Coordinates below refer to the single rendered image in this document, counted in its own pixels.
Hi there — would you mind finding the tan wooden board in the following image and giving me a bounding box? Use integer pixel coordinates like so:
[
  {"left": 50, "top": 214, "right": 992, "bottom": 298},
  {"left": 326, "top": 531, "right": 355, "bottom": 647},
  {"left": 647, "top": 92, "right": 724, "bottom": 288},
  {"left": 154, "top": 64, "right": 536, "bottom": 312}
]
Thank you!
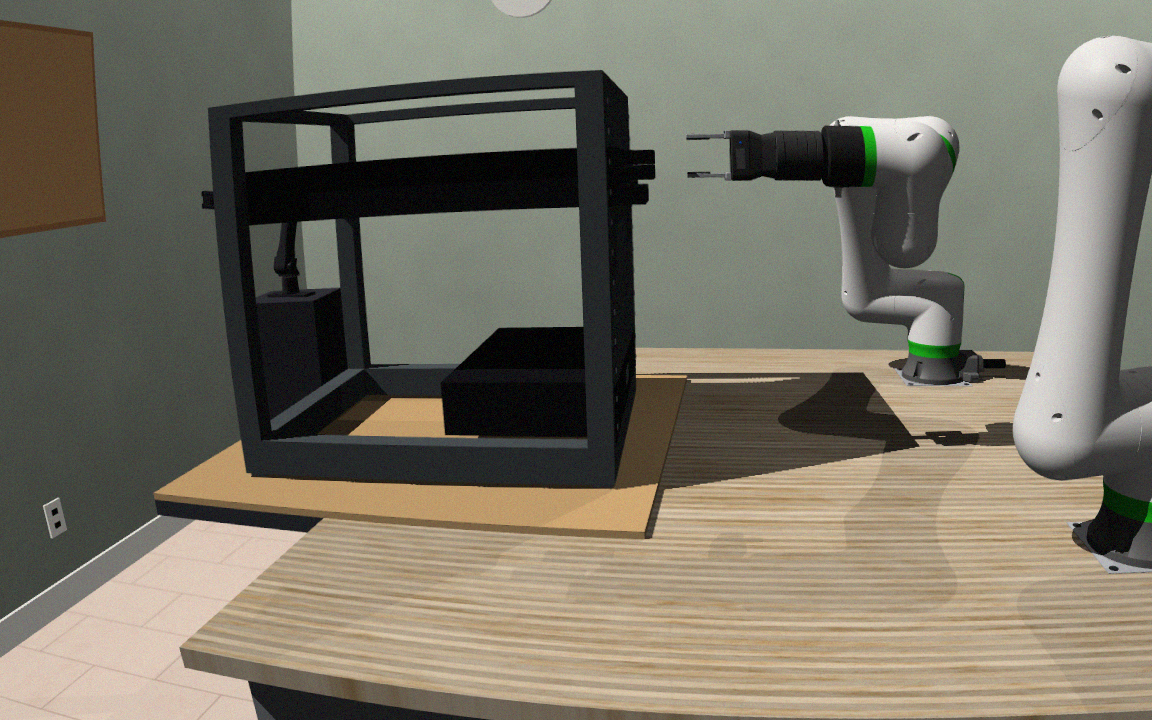
[{"left": 153, "top": 376, "right": 687, "bottom": 540}]

